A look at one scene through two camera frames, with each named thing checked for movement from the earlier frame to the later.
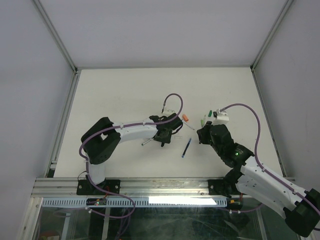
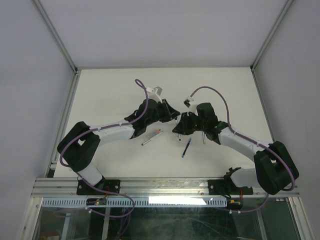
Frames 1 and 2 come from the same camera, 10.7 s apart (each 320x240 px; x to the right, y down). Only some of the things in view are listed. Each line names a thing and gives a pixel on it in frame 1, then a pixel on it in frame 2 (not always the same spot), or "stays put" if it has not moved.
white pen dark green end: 143,143 stays put
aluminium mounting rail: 135,187 stays put
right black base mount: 220,187 stays put
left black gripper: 166,140 to 170,114
